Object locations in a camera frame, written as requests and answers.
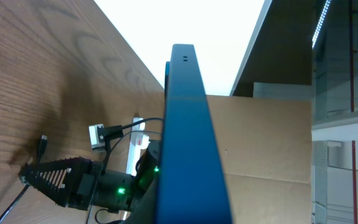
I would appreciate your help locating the blue Galaxy smartphone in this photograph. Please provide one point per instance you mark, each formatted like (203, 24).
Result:
(191, 186)

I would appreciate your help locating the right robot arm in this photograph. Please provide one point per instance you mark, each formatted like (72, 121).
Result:
(117, 191)

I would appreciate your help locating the white power strip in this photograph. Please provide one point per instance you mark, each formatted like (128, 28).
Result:
(139, 141)

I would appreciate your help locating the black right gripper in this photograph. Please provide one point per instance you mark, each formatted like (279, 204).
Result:
(67, 182)

